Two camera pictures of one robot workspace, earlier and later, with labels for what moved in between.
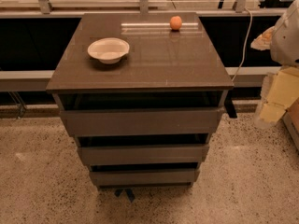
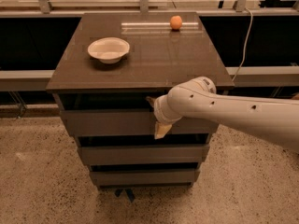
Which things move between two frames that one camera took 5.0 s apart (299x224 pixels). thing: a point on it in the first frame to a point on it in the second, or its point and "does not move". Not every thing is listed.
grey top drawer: (142, 122) does not move
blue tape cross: (128, 191) does not move
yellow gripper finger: (263, 42) to (162, 109)
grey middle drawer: (114, 155) does not move
